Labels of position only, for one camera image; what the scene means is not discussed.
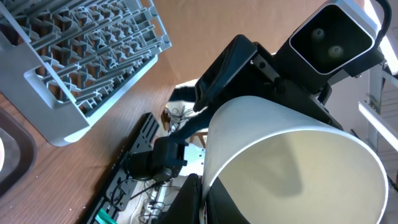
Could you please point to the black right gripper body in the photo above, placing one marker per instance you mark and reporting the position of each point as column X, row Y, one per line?
column 252, row 81

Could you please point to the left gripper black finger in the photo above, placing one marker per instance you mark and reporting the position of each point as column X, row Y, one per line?
column 186, row 205

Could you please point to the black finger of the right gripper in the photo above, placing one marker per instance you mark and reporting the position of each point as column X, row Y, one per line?
column 226, row 66

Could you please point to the white cup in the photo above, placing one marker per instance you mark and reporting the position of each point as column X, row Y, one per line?
column 281, row 166

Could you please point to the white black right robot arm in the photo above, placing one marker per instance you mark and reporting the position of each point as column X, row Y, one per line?
column 166, row 159

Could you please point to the grey plastic dishwasher rack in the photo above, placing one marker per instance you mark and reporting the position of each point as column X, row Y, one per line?
column 65, row 63

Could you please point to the dark brown serving tray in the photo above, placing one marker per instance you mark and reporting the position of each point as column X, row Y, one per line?
column 19, row 152

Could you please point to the black mounting rail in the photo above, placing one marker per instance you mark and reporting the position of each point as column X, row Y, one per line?
column 117, row 189

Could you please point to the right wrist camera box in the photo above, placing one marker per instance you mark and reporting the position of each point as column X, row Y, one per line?
column 339, row 35

